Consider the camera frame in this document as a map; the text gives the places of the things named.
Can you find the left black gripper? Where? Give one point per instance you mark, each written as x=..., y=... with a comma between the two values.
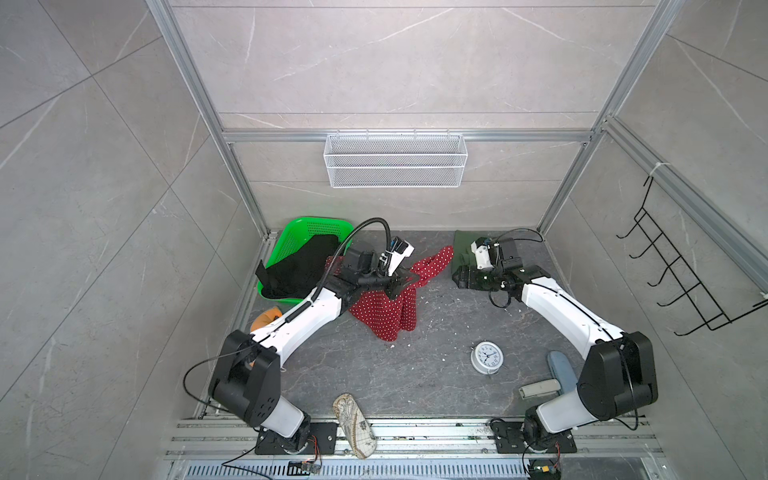
x=397, y=279

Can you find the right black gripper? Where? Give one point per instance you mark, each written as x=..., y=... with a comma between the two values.
x=468, y=274

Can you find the green skirt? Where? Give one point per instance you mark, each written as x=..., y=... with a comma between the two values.
x=475, y=251

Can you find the red polka dot skirt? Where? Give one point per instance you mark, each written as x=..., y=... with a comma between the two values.
x=386, y=317

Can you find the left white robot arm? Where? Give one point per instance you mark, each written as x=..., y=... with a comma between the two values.
x=246, y=379

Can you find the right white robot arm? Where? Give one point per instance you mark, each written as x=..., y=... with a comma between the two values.
x=618, y=375

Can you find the black skirt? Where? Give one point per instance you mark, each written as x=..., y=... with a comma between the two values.
x=297, y=274

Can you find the green plastic basket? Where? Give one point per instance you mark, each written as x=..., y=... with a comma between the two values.
x=297, y=233

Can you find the white round clock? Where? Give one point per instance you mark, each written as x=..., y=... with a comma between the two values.
x=487, y=358

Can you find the orange plush toy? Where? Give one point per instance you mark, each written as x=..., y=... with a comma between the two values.
x=265, y=318

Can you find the blue grey insole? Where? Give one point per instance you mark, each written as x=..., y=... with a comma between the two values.
x=562, y=371

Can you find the beige small remote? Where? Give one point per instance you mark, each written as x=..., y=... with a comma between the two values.
x=540, y=389

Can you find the patterned beige shoe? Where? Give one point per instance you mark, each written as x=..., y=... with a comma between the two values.
x=357, y=429

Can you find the white wire mesh basket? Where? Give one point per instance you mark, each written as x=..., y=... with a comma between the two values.
x=366, y=160

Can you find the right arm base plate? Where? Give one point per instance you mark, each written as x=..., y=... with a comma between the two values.
x=518, y=437

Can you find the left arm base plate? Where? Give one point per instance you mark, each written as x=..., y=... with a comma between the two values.
x=270, y=443

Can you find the black wall hook rack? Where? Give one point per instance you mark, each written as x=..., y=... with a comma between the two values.
x=709, y=313

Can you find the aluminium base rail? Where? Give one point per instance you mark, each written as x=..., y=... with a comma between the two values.
x=221, y=447

